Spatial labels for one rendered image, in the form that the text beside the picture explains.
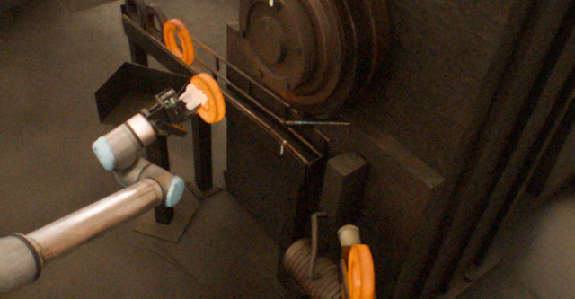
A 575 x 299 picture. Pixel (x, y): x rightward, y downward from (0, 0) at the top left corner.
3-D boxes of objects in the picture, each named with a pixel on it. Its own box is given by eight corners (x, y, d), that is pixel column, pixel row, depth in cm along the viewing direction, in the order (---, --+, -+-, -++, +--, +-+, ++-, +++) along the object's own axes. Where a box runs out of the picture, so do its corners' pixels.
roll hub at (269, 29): (251, 55, 161) (253, -35, 143) (312, 105, 146) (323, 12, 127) (234, 61, 159) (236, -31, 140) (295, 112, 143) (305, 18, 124)
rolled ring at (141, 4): (139, -2, 228) (146, -5, 229) (120, -14, 240) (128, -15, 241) (146, 39, 238) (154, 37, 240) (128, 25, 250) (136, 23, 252)
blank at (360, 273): (358, 293, 148) (347, 293, 148) (361, 237, 146) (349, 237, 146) (373, 318, 132) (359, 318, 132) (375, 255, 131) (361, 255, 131)
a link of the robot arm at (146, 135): (148, 152, 160) (133, 134, 165) (162, 143, 161) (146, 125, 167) (137, 133, 153) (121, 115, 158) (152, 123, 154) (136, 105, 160)
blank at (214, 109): (196, 65, 170) (187, 67, 168) (225, 85, 161) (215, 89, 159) (199, 106, 179) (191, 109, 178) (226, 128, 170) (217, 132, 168)
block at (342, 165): (341, 198, 178) (352, 145, 161) (358, 215, 173) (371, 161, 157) (316, 214, 172) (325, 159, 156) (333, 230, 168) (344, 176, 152)
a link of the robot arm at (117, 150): (97, 157, 162) (84, 139, 153) (133, 134, 166) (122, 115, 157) (112, 178, 158) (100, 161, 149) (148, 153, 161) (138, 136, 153)
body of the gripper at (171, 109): (184, 98, 158) (149, 121, 154) (193, 117, 164) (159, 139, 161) (171, 84, 162) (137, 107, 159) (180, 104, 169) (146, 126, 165)
